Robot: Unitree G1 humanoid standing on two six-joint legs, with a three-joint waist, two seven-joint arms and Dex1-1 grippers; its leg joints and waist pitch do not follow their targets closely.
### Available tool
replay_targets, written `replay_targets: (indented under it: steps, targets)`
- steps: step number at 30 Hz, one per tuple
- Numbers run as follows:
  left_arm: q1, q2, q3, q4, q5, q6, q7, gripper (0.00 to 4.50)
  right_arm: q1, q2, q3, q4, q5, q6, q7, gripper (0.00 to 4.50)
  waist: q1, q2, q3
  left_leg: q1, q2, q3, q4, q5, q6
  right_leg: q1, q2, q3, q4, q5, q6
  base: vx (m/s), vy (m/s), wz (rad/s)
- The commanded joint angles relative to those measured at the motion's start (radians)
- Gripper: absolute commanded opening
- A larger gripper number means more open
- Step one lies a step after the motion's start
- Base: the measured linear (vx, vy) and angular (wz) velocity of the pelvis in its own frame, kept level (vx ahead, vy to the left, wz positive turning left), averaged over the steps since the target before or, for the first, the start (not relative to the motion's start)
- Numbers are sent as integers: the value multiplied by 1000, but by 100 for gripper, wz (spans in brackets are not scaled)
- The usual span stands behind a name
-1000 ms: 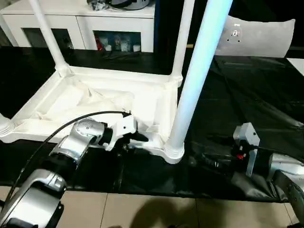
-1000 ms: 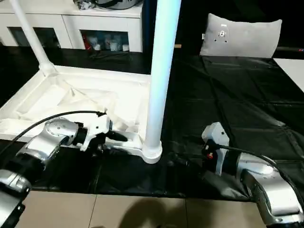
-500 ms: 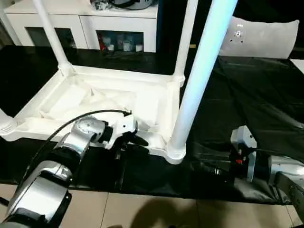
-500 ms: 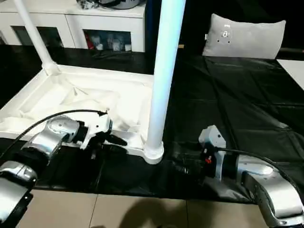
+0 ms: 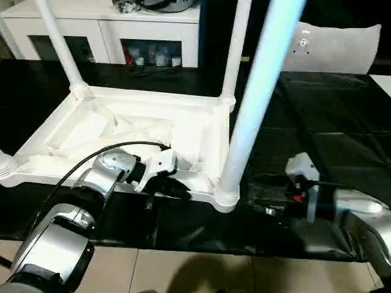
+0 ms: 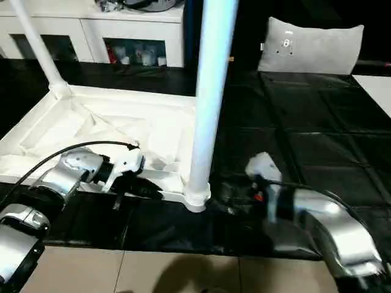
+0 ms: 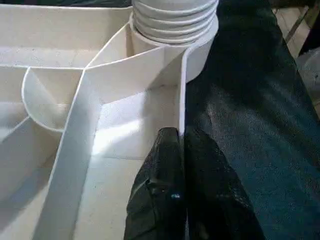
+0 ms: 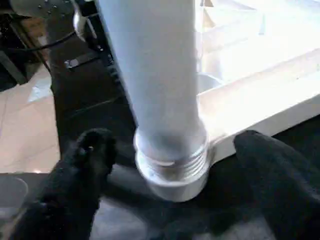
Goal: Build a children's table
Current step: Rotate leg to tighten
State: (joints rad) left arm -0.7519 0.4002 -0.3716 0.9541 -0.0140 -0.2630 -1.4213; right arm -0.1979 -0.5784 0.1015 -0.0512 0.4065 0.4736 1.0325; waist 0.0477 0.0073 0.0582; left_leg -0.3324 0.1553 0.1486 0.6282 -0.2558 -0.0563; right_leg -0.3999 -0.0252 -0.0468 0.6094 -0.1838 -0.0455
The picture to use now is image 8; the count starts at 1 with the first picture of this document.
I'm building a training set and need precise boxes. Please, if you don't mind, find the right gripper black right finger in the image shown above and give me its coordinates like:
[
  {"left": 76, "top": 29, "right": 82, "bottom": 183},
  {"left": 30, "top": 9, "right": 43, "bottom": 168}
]
[{"left": 232, "top": 129, "right": 320, "bottom": 240}]

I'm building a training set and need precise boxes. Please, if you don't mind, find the brown wooden furniture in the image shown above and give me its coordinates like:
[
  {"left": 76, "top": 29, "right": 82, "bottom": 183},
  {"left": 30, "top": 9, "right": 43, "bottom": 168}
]
[{"left": 0, "top": 13, "right": 51, "bottom": 85}]

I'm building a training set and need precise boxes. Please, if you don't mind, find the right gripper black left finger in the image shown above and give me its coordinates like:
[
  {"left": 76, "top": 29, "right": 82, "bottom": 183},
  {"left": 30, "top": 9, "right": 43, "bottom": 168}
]
[{"left": 12, "top": 128, "right": 117, "bottom": 240}]

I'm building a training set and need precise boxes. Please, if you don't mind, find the black work mat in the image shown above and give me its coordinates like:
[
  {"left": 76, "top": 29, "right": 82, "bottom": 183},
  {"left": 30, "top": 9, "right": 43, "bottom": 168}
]
[{"left": 0, "top": 37, "right": 320, "bottom": 240}]

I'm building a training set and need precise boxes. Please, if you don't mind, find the white plastic table top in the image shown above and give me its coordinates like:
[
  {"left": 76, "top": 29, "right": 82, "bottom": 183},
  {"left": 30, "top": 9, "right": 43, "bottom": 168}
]
[{"left": 136, "top": 0, "right": 320, "bottom": 203}]

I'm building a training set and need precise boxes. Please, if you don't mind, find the white plastic table leg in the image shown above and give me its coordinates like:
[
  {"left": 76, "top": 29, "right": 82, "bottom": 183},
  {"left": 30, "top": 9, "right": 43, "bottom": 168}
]
[{"left": 97, "top": 0, "right": 208, "bottom": 173}]

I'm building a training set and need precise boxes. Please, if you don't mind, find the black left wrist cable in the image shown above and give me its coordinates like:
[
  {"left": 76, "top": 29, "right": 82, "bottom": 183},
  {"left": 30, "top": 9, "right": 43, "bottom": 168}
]
[{"left": 0, "top": 29, "right": 78, "bottom": 53}]

